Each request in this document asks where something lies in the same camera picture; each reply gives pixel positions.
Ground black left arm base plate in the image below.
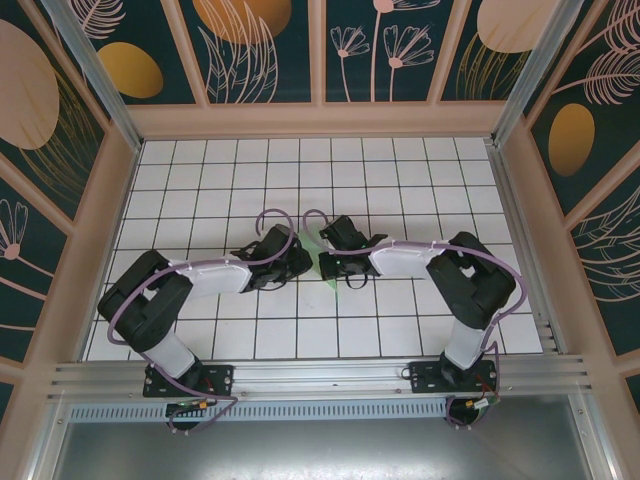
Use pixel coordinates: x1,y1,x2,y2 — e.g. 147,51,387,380
142,363,236,400

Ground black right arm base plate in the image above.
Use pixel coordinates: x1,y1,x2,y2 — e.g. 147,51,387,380
408,359,501,397

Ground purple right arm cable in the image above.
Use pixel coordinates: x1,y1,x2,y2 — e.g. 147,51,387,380
304,209,530,432

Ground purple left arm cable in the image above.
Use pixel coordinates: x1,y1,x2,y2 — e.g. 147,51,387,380
108,208,296,437

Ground aluminium side rail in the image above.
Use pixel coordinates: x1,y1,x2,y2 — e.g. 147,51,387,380
487,141,571,357

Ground slotted grey cable duct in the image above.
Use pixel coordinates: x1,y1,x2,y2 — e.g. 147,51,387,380
67,402,451,424

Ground aluminium mounting rail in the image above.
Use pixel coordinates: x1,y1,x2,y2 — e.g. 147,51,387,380
47,353,595,404

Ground grey metal sheet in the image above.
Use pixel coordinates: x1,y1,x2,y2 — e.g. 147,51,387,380
49,418,599,480

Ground light green cloth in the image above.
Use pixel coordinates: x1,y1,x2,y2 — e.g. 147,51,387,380
298,228,345,292

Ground short aluminium frame post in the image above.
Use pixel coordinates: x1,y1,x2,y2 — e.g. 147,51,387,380
29,399,71,480
569,394,619,480

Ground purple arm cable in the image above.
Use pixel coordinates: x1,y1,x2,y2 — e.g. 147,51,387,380
304,209,530,432
108,208,296,437

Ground small controller board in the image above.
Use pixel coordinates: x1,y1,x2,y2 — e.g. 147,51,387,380
164,398,214,417
462,394,502,417

